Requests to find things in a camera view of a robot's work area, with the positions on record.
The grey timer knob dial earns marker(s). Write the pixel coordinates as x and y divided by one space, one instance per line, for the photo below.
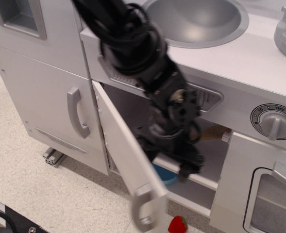
270 121

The silver sink bowl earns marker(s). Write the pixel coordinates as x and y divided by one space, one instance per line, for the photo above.
197 24

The aluminium extrusion rail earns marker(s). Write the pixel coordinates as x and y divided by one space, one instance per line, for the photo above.
53 157

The blue bowl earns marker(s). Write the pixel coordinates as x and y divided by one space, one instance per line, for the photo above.
167 177

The red toy strawberry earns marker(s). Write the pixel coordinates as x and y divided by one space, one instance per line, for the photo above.
178 225

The silver fridge emblem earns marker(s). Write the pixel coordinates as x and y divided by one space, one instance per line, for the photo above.
61 141

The silver vent grille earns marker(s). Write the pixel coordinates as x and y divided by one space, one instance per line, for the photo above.
208 98

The wooden spatula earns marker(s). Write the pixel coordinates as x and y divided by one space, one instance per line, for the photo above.
215 132

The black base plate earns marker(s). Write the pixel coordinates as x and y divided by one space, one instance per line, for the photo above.
23 224

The white toy kitchen unit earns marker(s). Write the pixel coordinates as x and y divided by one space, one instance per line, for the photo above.
235 191

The silver fridge door handle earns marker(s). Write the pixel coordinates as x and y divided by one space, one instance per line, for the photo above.
73 98

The silver cabinet door handle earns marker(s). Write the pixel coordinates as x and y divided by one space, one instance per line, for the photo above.
146 209

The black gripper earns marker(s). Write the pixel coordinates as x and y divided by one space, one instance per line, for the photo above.
176 145

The white cabinet door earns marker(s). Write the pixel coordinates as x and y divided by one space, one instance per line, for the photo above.
128 156

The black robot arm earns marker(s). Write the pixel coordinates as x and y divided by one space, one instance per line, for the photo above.
134 48

